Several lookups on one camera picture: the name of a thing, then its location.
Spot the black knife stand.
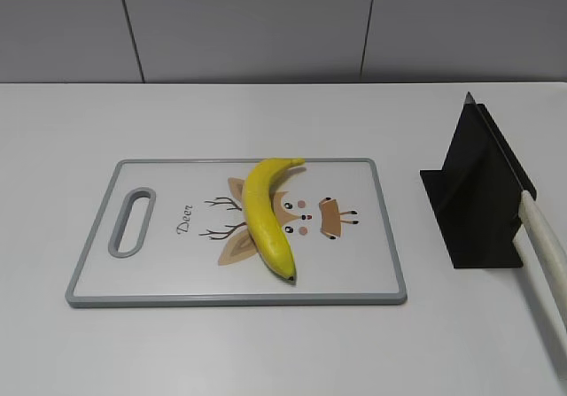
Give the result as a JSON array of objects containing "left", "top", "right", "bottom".
[{"left": 420, "top": 101, "right": 537, "bottom": 269}]

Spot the white handled kitchen knife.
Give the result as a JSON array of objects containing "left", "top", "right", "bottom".
[{"left": 464, "top": 91, "right": 566, "bottom": 325}]

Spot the white deer cutting board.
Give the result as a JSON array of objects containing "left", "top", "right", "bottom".
[{"left": 66, "top": 158, "right": 407, "bottom": 307}]

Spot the yellow plastic banana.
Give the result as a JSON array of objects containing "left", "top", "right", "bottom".
[{"left": 242, "top": 158, "right": 305, "bottom": 283}]

